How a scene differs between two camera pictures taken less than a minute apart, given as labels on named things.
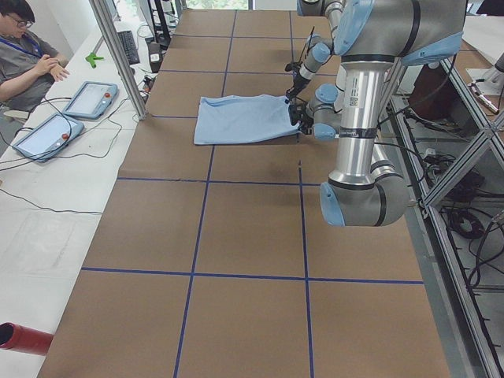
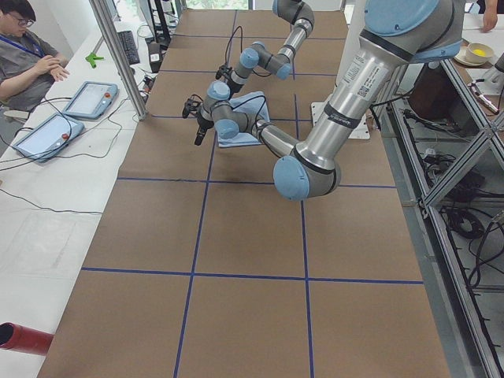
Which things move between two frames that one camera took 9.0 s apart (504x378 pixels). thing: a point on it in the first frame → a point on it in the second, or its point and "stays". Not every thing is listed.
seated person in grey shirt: x=29 y=64 stays
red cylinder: x=18 y=337 stays
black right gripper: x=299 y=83 → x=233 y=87
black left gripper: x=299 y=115 → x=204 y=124
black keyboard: x=130 y=46 stays
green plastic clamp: x=91 y=59 stays
